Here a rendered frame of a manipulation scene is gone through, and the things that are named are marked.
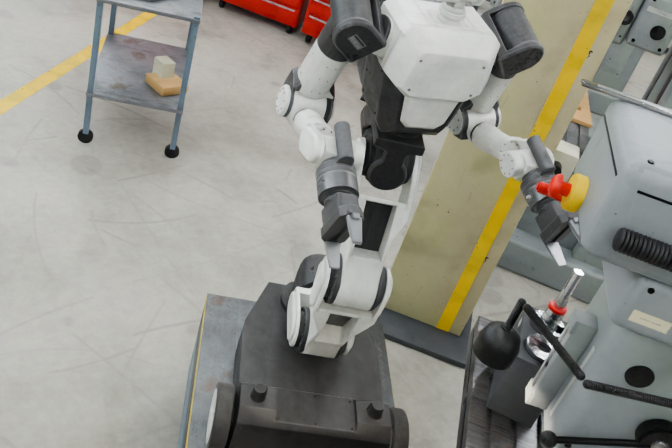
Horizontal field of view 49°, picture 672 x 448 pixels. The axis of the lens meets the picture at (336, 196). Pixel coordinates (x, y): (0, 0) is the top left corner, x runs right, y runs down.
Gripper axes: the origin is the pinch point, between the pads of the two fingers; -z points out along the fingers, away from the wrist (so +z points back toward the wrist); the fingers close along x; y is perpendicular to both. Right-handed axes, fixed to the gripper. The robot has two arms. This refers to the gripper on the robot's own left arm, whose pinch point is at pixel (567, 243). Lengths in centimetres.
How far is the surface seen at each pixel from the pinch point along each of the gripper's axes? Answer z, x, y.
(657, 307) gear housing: -32, 47, -30
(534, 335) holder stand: -13.4, -21.1, -3.9
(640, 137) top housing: -12, 61, -31
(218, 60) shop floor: 297, -266, 13
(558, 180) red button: -11, 49, -38
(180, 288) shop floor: 83, -174, -60
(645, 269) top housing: -28, 52, -34
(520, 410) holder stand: -27.7, -32.2, -8.7
